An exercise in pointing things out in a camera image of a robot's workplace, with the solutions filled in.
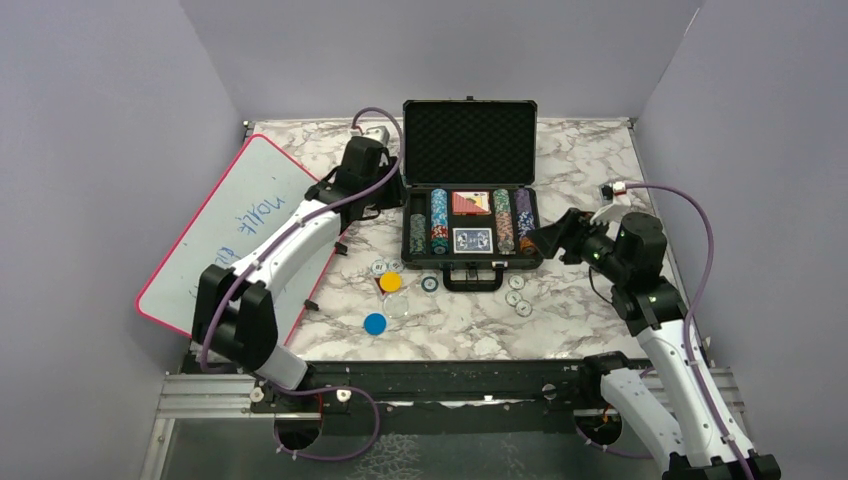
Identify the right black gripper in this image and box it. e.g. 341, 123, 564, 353
527, 206, 631, 283

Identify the grey white poker chip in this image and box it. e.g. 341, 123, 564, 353
508, 275, 526, 290

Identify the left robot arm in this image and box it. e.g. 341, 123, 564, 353
192, 127, 405, 411

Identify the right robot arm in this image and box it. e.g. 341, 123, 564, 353
529, 208, 782, 479

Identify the black poker set case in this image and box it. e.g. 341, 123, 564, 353
401, 97, 542, 293

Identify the purple blue chip row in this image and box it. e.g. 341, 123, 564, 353
514, 188, 537, 255

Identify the green orange chip row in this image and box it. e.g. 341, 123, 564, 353
493, 189, 515, 255

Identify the blue red chip row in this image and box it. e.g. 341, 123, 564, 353
430, 189, 449, 255

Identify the dark green chip row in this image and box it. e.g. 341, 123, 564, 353
409, 213, 427, 255

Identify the white chip marked ten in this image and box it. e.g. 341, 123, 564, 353
370, 259, 389, 277

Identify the white chip beside ten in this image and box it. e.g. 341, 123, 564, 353
387, 258, 405, 273

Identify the red card deck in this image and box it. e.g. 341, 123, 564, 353
451, 191, 492, 216

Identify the blue card deck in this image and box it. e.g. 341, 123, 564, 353
452, 228, 494, 254

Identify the white board red edge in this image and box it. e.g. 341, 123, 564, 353
135, 134, 318, 336

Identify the red triangle card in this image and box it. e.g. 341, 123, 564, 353
374, 277, 387, 295

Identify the yellow round dealer button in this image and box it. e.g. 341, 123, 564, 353
380, 272, 403, 293

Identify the dark teal loose chip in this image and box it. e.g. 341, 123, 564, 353
420, 276, 440, 293

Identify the blue round button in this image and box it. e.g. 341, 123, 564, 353
363, 313, 388, 336

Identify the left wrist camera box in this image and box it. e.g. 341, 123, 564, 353
361, 125, 391, 145

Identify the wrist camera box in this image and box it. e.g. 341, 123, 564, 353
361, 125, 391, 145
590, 181, 632, 225

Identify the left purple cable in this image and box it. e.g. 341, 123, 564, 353
198, 107, 407, 372

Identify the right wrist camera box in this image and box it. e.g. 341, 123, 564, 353
590, 181, 632, 225

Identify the black mounting rail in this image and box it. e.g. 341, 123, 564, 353
250, 352, 647, 435

